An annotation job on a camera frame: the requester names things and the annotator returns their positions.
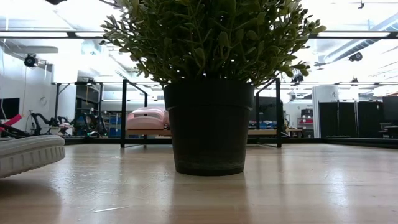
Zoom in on grey rubber slide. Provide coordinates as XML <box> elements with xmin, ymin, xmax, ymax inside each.
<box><xmin>0</xmin><ymin>134</ymin><xmax>67</xmax><ymax>179</ymax></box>

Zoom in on black background robot arms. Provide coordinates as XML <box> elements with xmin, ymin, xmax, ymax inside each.
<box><xmin>29</xmin><ymin>111</ymin><xmax>74</xmax><ymax>136</ymax></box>

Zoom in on black room divider panels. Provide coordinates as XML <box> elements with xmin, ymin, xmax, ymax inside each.
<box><xmin>318</xmin><ymin>101</ymin><xmax>384</xmax><ymax>138</ymax></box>

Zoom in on large black monitor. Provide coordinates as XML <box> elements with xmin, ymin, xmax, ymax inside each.
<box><xmin>253</xmin><ymin>96</ymin><xmax>284</xmax><ymax>123</ymax></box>

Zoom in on grey office chair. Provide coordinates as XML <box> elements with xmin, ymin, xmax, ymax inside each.
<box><xmin>378</xmin><ymin>122</ymin><xmax>398</xmax><ymax>139</ymax></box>

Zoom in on green plant in black pot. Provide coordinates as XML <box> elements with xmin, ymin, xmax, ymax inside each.
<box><xmin>99</xmin><ymin>0</ymin><xmax>327</xmax><ymax>177</ymax></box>

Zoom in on black wall monitor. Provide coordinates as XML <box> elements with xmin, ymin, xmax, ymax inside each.
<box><xmin>0</xmin><ymin>97</ymin><xmax>21</xmax><ymax>121</ymax></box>

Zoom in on red parts bin rack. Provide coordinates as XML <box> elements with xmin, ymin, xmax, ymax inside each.
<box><xmin>297</xmin><ymin>108</ymin><xmax>315</xmax><ymax>138</ymax></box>

